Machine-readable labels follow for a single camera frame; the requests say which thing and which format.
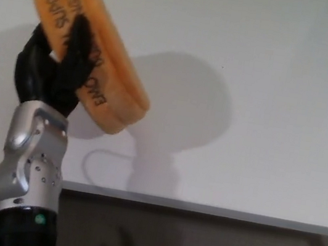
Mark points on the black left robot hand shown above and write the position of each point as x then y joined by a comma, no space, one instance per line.
49,77

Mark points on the orange plush round plate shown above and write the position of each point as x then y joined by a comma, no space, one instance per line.
119,69

